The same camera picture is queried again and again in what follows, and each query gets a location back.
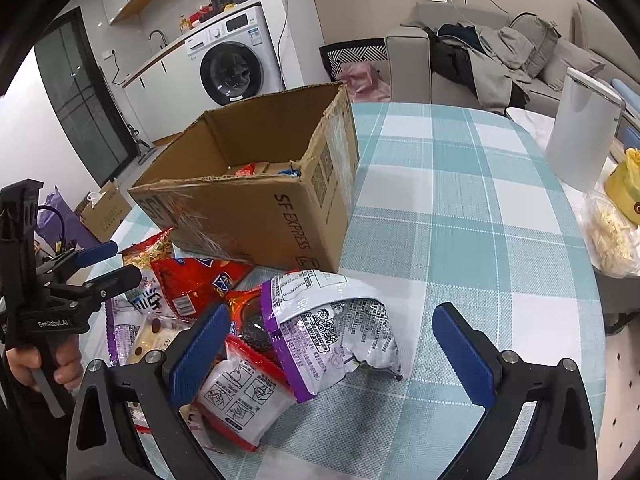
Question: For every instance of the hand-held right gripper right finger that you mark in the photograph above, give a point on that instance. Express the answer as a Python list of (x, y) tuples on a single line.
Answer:
[(462, 355)]

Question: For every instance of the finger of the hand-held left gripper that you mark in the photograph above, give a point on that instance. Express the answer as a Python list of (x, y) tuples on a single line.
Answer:
[(95, 254), (117, 280)]

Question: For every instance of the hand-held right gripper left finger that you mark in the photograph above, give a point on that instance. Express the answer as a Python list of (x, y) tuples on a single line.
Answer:
[(200, 350)]

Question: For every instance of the purple bread snack packet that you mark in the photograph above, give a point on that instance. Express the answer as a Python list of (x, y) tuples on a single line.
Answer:
[(120, 330)]

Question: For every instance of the white red-edged snack packet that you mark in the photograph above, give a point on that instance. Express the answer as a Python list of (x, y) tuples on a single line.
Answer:
[(240, 395)]

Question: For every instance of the red blue-label snack bag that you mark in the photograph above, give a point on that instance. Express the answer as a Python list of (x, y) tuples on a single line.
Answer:
[(185, 285)]

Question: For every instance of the white purple-edged snack packet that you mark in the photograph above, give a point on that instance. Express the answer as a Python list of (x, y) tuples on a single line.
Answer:
[(320, 340)]

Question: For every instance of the brown cardboard box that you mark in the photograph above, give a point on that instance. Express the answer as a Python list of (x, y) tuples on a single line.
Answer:
[(260, 225)]

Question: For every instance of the person's left forearm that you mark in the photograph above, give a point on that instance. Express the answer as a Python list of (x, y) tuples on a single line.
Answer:
[(25, 435)]

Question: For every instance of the person's left hand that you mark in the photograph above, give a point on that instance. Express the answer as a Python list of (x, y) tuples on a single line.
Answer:
[(22, 365)]

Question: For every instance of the purple bag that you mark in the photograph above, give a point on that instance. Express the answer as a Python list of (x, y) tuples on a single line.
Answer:
[(75, 232)]

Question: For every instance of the orange white snack packet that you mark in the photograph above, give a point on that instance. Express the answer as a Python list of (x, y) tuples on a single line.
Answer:
[(145, 260)]

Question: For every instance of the small cardboard box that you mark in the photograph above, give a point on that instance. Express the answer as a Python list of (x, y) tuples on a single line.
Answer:
[(105, 210)]

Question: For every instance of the red dark cookie packet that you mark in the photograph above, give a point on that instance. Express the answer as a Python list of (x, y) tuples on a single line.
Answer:
[(250, 320)]

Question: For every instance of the teal white checkered tablecloth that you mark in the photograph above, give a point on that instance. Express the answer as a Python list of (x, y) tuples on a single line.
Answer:
[(450, 210)]

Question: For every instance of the dark glass door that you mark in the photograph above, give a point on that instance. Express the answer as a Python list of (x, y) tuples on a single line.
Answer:
[(85, 100)]

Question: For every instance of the red snack packet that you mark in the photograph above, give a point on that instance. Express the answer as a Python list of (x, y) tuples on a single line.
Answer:
[(250, 169)]

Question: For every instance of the white counter cabinet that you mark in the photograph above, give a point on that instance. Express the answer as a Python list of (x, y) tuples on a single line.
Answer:
[(160, 90)]

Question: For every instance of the clear bag of white strips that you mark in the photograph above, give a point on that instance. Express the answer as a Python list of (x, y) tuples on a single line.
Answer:
[(610, 235)]

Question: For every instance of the metal faucet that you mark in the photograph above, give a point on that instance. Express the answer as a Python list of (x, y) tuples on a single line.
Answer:
[(166, 44)]

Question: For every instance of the white washing machine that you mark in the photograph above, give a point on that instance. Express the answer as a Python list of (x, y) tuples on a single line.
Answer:
[(235, 70)]

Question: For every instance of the yellow plastic bag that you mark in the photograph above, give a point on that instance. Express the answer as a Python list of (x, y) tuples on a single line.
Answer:
[(625, 185)]

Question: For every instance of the white marble coffee table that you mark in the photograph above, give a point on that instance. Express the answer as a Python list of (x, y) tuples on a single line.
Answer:
[(530, 120)]

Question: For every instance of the yellow bottle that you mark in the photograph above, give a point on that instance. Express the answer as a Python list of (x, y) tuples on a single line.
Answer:
[(185, 22)]

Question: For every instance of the white trash bin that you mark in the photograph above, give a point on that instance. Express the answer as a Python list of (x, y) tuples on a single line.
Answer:
[(580, 130)]

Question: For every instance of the red package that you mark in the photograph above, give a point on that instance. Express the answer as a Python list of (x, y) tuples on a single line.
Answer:
[(204, 12)]

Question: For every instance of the pink cloth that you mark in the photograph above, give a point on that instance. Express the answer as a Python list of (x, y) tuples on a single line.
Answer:
[(365, 82)]

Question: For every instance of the grey sofa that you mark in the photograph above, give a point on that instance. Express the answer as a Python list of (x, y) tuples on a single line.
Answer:
[(407, 70)]

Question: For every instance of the black garment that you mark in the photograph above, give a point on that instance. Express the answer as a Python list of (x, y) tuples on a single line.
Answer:
[(450, 60)]

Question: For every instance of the grey jacket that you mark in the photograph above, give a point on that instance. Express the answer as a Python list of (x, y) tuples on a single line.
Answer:
[(500, 60)]

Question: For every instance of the grey pillow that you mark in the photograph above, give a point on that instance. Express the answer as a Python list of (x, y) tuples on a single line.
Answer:
[(570, 65), (537, 35)]

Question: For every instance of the light blue pillow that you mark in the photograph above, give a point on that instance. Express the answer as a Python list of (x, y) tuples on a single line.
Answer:
[(627, 92)]

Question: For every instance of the black white patterned basket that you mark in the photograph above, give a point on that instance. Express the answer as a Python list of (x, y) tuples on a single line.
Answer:
[(350, 52)]

